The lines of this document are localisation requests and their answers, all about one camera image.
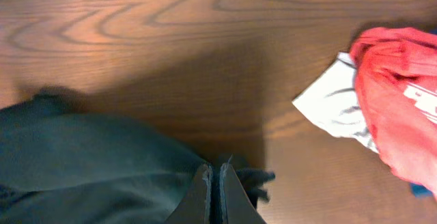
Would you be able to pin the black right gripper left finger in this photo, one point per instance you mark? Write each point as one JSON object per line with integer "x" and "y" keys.
{"x": 195, "y": 206}

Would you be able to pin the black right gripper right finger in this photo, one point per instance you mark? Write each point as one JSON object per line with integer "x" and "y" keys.
{"x": 234, "y": 204}

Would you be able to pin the black t-shirt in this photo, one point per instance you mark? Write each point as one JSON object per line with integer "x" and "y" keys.
{"x": 59, "y": 166}

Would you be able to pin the beige garment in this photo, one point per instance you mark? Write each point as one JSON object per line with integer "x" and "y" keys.
{"x": 331, "y": 103}

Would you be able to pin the blue garment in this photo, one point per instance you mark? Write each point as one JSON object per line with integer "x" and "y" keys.
{"x": 420, "y": 191}

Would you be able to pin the red printed t-shirt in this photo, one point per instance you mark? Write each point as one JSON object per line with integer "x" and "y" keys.
{"x": 396, "y": 88}

